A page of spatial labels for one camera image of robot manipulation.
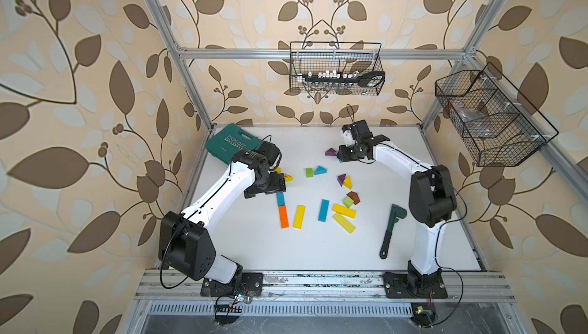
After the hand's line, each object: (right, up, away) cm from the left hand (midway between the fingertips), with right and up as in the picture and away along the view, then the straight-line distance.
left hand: (272, 189), depth 81 cm
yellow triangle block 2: (0, +5, +20) cm, 21 cm away
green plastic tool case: (-25, +18, +27) cm, 41 cm away
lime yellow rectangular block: (+27, -14, +8) cm, 32 cm away
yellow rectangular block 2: (+27, -10, +11) cm, 31 cm away
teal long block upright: (+19, -11, +10) cm, 24 cm away
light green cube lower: (+29, -7, +11) cm, 32 cm away
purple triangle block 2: (+28, +2, +18) cm, 33 cm away
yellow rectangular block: (+10, -12, +8) cm, 17 cm away
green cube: (+14, +4, +21) cm, 26 cm away
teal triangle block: (+19, +5, +21) cm, 29 cm away
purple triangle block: (+24, +13, +27) cm, 38 cm away
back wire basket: (+28, +49, +16) cm, 59 cm away
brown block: (+32, -5, +13) cm, 35 cm away
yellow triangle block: (+4, +1, +19) cm, 19 cm away
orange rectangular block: (+3, -12, +9) cm, 16 cm away
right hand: (+27, +12, +17) cm, 34 cm away
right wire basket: (+74, +22, -8) cm, 78 cm away
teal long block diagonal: (+2, -6, +12) cm, 14 cm away
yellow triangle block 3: (+31, 0, +18) cm, 35 cm away
